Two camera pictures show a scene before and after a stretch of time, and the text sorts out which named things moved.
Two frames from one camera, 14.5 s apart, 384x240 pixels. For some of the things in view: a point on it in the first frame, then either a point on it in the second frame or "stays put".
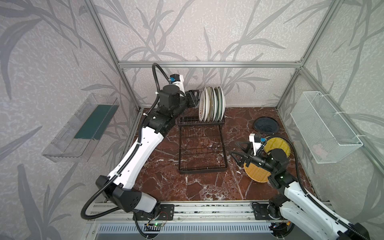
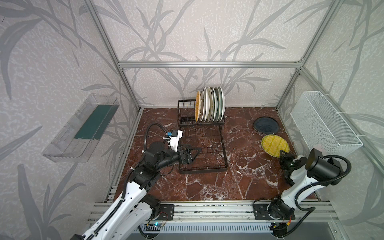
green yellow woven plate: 277,143 stays put
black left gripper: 190,97 to 186,160
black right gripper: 248,159 to 284,158
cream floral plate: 211,103 stays put
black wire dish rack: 202,148 stays put
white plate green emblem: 207,105 stays put
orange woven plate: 256,173 to 197,106
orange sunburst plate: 222,104 stays put
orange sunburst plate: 201,106 stays put
